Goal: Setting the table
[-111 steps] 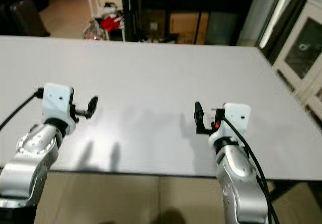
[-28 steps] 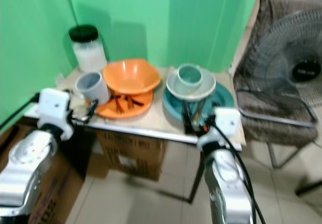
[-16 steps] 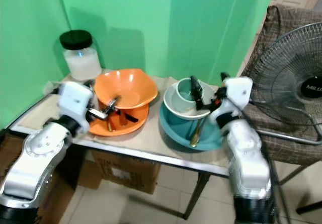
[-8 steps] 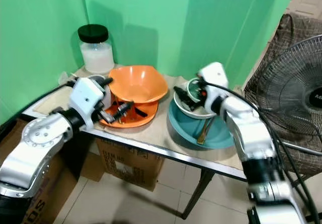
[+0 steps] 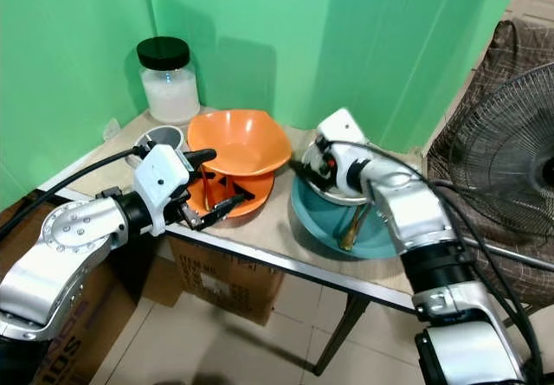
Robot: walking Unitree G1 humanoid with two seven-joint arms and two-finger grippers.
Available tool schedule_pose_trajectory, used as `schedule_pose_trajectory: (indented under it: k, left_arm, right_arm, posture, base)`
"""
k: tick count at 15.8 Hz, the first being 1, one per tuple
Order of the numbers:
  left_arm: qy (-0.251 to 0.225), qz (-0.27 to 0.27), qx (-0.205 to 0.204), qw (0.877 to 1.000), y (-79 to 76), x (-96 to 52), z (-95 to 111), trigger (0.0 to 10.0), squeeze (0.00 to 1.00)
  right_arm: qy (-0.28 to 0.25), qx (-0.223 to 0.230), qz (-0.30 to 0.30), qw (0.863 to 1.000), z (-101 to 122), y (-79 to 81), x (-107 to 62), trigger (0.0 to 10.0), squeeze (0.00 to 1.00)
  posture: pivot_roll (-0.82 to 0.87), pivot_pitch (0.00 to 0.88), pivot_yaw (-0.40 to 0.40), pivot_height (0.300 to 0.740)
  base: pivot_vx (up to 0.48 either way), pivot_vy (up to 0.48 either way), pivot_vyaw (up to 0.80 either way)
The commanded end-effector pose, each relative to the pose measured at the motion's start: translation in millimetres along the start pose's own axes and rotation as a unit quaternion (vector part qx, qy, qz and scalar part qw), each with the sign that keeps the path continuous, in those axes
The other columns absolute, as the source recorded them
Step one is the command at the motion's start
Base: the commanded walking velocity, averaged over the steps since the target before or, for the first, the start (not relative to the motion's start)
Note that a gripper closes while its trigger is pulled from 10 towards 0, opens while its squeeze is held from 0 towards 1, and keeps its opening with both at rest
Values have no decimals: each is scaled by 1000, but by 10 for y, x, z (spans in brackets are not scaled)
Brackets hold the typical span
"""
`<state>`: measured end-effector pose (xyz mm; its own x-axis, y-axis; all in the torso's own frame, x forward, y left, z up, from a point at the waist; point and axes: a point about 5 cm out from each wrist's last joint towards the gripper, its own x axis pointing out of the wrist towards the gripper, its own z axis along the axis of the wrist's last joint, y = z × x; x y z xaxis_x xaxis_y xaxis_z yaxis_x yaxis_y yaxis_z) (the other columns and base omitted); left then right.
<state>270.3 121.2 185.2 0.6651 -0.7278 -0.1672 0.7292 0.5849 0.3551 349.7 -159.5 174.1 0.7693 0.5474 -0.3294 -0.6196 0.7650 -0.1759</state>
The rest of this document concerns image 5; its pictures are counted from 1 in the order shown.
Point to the silver metal bowl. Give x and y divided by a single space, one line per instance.
342 196

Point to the orange plastic bowl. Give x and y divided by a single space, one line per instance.
242 138

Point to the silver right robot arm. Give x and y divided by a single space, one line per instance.
407 203

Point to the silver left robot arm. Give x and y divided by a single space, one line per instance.
52 264

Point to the orange plastic plate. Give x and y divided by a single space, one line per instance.
255 190

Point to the grey cup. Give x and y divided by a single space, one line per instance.
160 138

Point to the wooden spoon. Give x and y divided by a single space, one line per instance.
351 234

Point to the glass jar with black lid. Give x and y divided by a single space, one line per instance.
169 95

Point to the teal plate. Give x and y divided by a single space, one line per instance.
376 229

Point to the cardboard box with label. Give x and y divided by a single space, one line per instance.
225 285

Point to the small clear plastic clip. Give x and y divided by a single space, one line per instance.
112 129

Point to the green backdrop board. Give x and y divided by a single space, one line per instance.
61 73
346 48

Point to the white table with black legs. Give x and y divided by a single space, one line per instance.
342 333

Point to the black standing fan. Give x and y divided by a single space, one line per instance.
502 143

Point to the cardboard box with black print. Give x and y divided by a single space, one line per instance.
95 350

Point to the brown patterned cloth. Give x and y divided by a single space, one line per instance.
524 48

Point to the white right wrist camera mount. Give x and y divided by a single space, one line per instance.
342 127

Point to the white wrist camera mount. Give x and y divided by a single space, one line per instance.
163 177
342 127

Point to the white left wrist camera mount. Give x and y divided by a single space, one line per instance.
163 177

